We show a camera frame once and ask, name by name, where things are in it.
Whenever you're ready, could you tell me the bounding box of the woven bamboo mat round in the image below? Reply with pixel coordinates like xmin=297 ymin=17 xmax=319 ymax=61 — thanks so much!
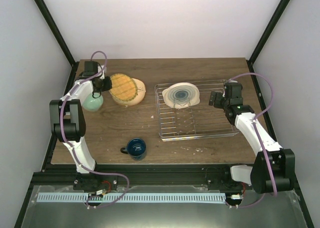
xmin=109 ymin=73 xmax=138 ymax=101

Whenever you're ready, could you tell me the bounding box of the wire dish rack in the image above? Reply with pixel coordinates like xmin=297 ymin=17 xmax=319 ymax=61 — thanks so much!
xmin=154 ymin=80 xmax=240 ymax=141

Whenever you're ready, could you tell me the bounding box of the white plate blue spiral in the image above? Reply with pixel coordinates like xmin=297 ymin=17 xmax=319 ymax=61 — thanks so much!
xmin=162 ymin=82 xmax=200 ymax=109

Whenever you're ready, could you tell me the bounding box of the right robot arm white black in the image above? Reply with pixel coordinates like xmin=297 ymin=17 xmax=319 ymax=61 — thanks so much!
xmin=209 ymin=81 xmax=295 ymax=194

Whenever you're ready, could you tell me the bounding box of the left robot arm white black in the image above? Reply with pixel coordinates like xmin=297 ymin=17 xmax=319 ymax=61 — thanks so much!
xmin=49 ymin=60 xmax=112 ymax=190

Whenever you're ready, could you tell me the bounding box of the mint green small bowl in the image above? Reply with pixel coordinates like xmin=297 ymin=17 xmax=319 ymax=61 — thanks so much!
xmin=82 ymin=93 xmax=104 ymax=112

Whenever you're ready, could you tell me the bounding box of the beige plate under stack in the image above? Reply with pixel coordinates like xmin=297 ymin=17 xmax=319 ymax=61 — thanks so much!
xmin=113 ymin=78 xmax=146 ymax=106

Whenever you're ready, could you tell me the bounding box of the dark blue mug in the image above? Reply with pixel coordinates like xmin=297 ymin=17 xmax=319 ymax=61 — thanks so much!
xmin=120 ymin=138 xmax=147 ymax=161

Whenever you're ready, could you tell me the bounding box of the black aluminium frame base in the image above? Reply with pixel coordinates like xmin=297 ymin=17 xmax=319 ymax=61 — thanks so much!
xmin=31 ymin=164 xmax=240 ymax=191

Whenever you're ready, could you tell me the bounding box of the light blue slotted cable duct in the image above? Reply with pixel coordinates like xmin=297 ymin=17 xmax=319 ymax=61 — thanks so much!
xmin=36 ymin=193 xmax=226 ymax=204

